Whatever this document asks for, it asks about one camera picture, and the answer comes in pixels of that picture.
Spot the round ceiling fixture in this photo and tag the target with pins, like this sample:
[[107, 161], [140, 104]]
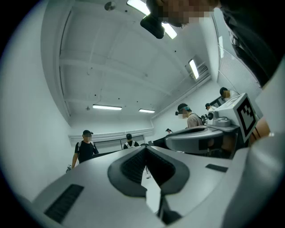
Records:
[[110, 6]]

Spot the person's black shirt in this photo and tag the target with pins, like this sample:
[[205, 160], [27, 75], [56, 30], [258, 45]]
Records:
[[251, 33]]

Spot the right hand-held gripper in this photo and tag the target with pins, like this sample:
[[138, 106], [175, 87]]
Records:
[[231, 111]]

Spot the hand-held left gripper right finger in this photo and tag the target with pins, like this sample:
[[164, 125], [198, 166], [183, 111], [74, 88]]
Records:
[[207, 191]]

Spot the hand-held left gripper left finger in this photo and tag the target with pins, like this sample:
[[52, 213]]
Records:
[[93, 191]]

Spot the person's right hand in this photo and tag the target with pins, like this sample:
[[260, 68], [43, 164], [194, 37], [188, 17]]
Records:
[[228, 143]]

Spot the black head camera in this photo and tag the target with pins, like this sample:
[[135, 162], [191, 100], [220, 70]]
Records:
[[153, 25]]

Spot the person's right forearm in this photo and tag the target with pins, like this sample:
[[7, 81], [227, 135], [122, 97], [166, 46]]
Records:
[[260, 130]]

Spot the long ceiling light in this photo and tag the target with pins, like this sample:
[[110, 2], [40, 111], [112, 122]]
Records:
[[193, 69], [107, 107], [147, 110], [138, 6]]

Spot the person's head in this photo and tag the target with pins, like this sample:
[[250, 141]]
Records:
[[189, 11]]

